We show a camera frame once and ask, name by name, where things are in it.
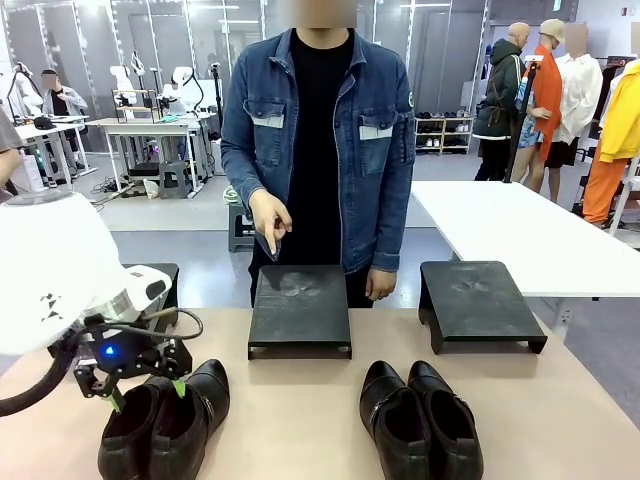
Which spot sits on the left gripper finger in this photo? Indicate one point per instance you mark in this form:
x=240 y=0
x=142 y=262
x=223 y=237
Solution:
x=95 y=382
x=170 y=367

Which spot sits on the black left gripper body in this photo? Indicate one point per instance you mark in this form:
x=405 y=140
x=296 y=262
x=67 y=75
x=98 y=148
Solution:
x=130 y=350

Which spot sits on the black leather buckle shoe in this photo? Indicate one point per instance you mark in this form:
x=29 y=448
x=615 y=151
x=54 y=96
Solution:
x=200 y=435
x=120 y=450
x=385 y=395
x=450 y=400

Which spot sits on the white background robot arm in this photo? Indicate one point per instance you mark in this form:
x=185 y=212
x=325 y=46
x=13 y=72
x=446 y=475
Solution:
x=181 y=90
x=25 y=90
x=121 y=85

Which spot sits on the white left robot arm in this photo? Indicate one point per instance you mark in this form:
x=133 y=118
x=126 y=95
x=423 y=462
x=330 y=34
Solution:
x=45 y=260

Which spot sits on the person's left forearm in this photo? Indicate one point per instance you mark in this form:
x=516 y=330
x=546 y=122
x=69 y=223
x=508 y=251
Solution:
x=392 y=225

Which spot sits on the person's right forearm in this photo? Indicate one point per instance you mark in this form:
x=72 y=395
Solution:
x=240 y=170

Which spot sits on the black shoe stand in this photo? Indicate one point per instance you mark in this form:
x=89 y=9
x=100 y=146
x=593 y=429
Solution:
x=167 y=280
x=475 y=305
x=300 y=315

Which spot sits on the seated person in grey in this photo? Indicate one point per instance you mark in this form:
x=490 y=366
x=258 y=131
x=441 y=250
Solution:
x=62 y=100

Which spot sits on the person in denim jacket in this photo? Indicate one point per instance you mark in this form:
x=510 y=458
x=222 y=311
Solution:
x=320 y=150

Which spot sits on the person's right hand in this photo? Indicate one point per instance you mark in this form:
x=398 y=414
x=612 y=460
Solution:
x=270 y=215

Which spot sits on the person's left hand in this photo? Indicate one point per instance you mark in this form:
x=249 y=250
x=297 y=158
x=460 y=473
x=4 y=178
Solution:
x=382 y=285

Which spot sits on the grey plastic step stool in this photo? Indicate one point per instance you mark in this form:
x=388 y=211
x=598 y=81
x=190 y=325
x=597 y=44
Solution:
x=174 y=180
x=240 y=230

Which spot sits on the white workbench with robots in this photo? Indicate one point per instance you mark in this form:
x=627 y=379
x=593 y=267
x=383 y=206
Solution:
x=150 y=127

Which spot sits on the white office desk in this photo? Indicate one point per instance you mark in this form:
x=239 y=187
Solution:
x=50 y=131

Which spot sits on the bystander in grey sleeve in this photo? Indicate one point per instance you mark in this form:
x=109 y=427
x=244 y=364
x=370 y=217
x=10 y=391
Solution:
x=9 y=145

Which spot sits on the black cap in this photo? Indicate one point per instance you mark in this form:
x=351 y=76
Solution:
x=44 y=123

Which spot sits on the small wooden shelf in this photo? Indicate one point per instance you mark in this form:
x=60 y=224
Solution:
x=135 y=105

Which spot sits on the wooden shoe rack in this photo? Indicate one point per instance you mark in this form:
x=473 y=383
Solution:
x=442 y=135

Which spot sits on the white side table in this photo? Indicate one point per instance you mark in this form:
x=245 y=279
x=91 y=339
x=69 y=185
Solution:
x=510 y=225

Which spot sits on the mannequin in dark jacket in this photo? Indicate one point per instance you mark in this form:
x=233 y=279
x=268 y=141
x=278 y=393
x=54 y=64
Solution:
x=502 y=100

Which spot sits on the mannequin in orange vest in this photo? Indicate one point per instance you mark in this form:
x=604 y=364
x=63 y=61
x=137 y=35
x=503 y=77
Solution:
x=545 y=95

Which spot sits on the orange hanging trousers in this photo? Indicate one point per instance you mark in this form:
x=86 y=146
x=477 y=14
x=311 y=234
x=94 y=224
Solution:
x=602 y=190

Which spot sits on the mannequin in white shirt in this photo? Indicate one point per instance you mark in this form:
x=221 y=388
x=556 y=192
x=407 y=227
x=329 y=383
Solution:
x=580 y=95

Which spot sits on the yellow hanging garment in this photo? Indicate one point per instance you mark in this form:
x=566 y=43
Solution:
x=620 y=120

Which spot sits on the black camera tripod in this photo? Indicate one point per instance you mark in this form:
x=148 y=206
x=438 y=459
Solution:
x=520 y=125

